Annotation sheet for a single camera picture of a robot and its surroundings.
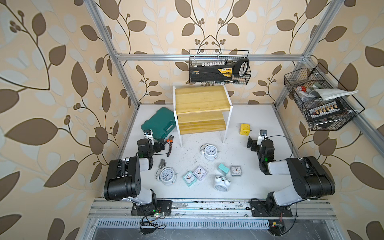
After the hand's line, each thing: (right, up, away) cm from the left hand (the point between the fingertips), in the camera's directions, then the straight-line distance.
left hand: (156, 138), depth 94 cm
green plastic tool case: (+2, +9, +8) cm, 12 cm away
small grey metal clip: (+6, -14, -5) cm, 16 cm away
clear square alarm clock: (+49, -17, -9) cm, 53 cm away
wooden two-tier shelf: (+28, +17, -20) cm, 39 cm away
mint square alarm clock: (+22, -21, -12) cm, 33 cm away
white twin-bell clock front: (+39, -21, -19) cm, 48 cm away
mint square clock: (+41, -16, -12) cm, 45 cm away
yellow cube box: (+59, +5, +5) cm, 59 cm away
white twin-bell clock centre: (+34, -8, -3) cm, 35 cm away
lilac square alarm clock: (+28, -19, -10) cm, 35 cm away
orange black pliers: (+8, -2, +5) cm, 10 cm away
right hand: (+65, 0, -1) cm, 65 cm away
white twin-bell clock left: (+9, -19, -12) cm, 24 cm away
